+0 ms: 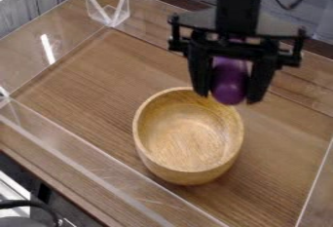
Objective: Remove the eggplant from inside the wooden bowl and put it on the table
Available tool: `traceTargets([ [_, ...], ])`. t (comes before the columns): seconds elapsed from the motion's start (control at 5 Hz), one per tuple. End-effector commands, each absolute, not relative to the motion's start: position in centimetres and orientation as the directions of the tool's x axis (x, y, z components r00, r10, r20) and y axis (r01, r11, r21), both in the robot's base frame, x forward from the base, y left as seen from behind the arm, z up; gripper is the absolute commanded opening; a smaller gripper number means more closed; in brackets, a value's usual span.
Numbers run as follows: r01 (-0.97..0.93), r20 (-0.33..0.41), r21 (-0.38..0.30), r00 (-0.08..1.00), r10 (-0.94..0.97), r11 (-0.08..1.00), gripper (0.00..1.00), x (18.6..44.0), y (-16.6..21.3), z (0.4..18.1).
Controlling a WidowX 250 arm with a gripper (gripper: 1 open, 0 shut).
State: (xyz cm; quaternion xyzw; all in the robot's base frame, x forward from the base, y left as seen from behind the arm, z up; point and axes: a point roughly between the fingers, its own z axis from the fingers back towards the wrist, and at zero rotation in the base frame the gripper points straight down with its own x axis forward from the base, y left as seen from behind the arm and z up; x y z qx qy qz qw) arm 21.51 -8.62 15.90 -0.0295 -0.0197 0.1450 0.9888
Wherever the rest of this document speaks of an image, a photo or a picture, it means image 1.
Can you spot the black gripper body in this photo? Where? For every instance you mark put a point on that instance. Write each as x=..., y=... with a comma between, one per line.
x=235, y=29

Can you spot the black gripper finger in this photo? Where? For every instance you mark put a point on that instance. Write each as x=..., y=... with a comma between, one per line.
x=262, y=72
x=199, y=68

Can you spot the purple toy eggplant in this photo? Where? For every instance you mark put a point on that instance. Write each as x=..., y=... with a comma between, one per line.
x=230, y=77

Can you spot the oval wooden bowl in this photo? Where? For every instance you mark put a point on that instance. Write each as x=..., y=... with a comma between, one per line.
x=187, y=136

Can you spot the clear acrylic corner bracket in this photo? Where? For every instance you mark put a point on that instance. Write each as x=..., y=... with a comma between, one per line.
x=108, y=15

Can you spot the clear acrylic enclosure walls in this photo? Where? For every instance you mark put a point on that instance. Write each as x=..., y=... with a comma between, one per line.
x=79, y=76

